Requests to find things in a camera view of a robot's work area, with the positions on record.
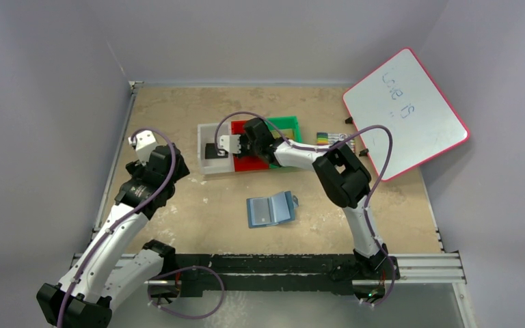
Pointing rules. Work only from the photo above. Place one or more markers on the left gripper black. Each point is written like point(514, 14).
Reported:
point(133, 167)

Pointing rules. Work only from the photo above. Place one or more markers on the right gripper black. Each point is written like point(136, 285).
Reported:
point(222, 150)

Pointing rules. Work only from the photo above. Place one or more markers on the blue card holder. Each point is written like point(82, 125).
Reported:
point(271, 211)

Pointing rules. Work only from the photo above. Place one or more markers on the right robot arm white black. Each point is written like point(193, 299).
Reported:
point(345, 181)

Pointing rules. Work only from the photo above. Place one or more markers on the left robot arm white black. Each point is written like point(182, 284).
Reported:
point(94, 288)

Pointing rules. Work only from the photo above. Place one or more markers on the gold card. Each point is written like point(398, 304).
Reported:
point(288, 133)

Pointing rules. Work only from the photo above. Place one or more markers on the black card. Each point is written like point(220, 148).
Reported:
point(211, 152)

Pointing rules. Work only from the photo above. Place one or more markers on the red plastic bin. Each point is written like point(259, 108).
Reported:
point(245, 163)

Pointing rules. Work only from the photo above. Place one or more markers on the green plastic bin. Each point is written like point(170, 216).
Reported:
point(286, 122)

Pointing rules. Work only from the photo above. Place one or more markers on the white plastic bin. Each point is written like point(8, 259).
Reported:
point(209, 160)

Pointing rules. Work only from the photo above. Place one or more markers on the marker pen pack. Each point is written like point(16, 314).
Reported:
point(328, 139)

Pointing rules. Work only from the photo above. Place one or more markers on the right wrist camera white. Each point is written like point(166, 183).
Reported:
point(230, 144)

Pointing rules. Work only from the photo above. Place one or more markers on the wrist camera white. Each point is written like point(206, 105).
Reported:
point(230, 144)
point(143, 143)

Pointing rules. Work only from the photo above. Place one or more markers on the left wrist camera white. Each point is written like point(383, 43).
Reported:
point(143, 143)

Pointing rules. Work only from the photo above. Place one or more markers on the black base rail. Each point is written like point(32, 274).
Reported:
point(335, 273)

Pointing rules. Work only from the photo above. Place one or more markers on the whiteboard with pink frame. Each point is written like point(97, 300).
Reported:
point(412, 119)

